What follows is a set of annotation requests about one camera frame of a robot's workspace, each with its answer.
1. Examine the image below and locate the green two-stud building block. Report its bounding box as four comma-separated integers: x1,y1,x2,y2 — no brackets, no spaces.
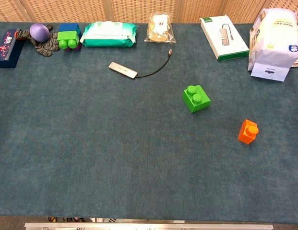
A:
57,31,79,50

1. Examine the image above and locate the silver USB hub with cable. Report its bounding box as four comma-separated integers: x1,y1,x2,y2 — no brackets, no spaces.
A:
108,48,173,80

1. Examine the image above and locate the clear bag of snacks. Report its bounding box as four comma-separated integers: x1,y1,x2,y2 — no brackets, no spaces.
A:
144,12,177,44

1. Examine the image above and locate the purple plastic block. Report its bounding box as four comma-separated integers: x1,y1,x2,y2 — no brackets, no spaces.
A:
64,43,83,52

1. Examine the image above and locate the grey striped glove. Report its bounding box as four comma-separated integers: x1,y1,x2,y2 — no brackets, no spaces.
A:
14,23,61,58

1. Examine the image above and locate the woven wicker folding screen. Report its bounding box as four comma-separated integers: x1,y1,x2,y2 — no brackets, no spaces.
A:
0,0,298,24

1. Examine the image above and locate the dark blue patterned box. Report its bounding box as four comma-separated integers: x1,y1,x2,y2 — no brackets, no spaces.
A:
0,29,24,69

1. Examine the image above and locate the green toy brick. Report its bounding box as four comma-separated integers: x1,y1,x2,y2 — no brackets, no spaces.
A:
182,85,212,114

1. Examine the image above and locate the purple egg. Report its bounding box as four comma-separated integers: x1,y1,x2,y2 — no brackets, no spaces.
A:
29,23,50,43

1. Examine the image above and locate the teal felt table mat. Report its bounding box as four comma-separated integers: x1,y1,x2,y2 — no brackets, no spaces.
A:
0,21,298,225

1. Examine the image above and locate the green and blue brick stack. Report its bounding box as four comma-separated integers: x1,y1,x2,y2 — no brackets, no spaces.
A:
58,23,83,44

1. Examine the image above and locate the black yellow patterned fabric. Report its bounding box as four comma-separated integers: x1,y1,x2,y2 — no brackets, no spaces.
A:
48,216,117,223

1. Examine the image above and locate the orange toy brick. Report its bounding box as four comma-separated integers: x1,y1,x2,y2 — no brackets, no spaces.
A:
237,119,260,145

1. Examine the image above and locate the white plastic bag pack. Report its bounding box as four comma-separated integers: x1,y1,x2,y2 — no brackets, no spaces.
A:
247,8,298,71

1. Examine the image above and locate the green wet wipes pack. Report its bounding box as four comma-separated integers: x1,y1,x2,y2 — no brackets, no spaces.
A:
79,21,139,48

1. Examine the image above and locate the white green hub box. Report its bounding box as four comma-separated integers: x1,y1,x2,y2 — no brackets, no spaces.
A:
200,14,250,62

